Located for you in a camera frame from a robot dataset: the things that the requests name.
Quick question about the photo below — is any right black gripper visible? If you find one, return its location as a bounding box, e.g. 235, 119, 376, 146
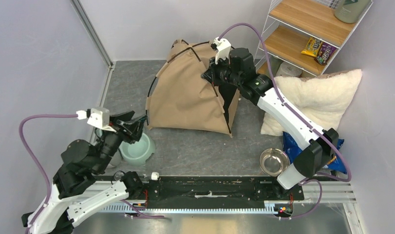
203, 53, 243, 86

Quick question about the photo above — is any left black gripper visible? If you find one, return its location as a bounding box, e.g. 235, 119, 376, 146
94, 110, 150, 173

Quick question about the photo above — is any long black tent pole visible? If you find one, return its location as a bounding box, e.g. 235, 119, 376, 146
178, 39, 240, 136

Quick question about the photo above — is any tan fabric pet tent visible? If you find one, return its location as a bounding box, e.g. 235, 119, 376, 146
145, 39, 242, 138

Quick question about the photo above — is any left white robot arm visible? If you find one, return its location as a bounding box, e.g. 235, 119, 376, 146
21, 107, 147, 234

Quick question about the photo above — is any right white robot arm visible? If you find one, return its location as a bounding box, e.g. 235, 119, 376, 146
202, 48, 339, 199

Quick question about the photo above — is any mint green pet bowl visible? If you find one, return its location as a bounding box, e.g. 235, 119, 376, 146
107, 133, 155, 168

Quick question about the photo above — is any clear plastic bottle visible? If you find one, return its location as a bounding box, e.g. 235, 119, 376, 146
113, 170, 160, 181

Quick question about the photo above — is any green cylinder bottle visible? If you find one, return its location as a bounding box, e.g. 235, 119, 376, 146
269, 54, 283, 77

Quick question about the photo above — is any white toilet paper roll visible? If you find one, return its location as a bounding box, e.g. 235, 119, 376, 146
275, 61, 302, 77

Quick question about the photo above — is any yellow M&M's bag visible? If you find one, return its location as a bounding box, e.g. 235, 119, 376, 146
301, 37, 323, 58

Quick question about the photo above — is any stainless steel bowl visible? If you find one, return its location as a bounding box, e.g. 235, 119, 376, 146
259, 148, 290, 177

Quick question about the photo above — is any blue Doritos chip bag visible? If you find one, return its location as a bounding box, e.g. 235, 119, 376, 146
282, 132, 347, 174

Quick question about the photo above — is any white fluffy pillow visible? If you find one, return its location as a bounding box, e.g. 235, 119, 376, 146
275, 69, 362, 130

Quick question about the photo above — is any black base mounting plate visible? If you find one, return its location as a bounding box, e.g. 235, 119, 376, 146
128, 176, 304, 209

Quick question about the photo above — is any grey-green jar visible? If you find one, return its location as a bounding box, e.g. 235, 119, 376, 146
334, 0, 371, 24

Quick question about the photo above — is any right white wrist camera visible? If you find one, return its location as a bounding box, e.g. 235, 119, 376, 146
213, 37, 231, 64

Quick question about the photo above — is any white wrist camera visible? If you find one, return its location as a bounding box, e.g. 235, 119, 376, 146
213, 37, 231, 64
76, 107, 116, 132

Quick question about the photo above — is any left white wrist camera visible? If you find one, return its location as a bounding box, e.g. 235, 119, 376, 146
76, 107, 116, 132

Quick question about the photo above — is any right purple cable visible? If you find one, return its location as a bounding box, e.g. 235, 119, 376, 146
218, 22, 352, 221

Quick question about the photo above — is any purple cable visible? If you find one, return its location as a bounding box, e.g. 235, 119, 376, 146
218, 22, 352, 221
19, 114, 166, 234

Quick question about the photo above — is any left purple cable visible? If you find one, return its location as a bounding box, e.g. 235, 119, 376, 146
19, 114, 166, 234

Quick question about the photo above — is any white wire wooden shelf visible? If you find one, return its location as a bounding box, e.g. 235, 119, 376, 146
255, 0, 373, 76

